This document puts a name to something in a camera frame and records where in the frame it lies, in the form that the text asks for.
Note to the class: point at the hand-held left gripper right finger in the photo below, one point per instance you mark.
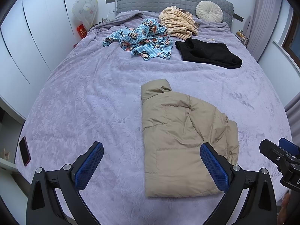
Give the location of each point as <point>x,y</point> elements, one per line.
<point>214,168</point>

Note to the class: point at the white wardrobe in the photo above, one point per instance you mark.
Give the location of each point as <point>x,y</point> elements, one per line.
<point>23,39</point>

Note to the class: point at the person's right hand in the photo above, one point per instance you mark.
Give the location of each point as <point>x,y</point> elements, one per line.
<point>284,208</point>

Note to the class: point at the lavender bed blanket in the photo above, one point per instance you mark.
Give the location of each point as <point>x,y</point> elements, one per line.
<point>82,98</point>

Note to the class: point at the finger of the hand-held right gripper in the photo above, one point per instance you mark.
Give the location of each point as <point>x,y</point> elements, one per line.
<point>269,148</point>
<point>289,146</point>

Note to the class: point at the grey quilted headboard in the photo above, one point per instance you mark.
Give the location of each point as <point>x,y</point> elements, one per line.
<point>152,0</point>

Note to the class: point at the black folded garment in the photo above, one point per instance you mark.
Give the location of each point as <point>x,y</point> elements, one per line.
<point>206,51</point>

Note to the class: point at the phone in red case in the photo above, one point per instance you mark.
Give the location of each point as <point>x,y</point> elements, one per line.
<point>24,151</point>

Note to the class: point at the round cream cushion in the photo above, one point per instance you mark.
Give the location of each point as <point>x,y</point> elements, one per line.
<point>208,11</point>

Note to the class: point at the white shelf unit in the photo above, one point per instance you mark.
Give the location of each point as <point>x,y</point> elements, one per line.
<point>9,133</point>

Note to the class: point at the lilac curtain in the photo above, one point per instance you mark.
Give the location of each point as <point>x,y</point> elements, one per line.
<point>262,23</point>
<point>294,114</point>

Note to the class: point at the blue monkey print garment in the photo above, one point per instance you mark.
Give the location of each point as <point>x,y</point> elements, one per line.
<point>140,37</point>

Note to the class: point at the red box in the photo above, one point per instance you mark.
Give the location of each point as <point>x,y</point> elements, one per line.
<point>82,31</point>

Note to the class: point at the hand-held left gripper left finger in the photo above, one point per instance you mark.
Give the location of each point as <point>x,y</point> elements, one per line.
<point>90,164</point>

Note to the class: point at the beige puffer jacket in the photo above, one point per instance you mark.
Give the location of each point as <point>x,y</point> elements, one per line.
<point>175,133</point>

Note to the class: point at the cluttered bedside table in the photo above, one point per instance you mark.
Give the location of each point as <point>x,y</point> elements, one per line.
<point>243,37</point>

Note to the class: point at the dark window frame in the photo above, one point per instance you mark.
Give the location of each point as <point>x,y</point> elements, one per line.
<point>293,39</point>

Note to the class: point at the yellow striped garment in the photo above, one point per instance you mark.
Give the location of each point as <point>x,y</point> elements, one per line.
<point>175,21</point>

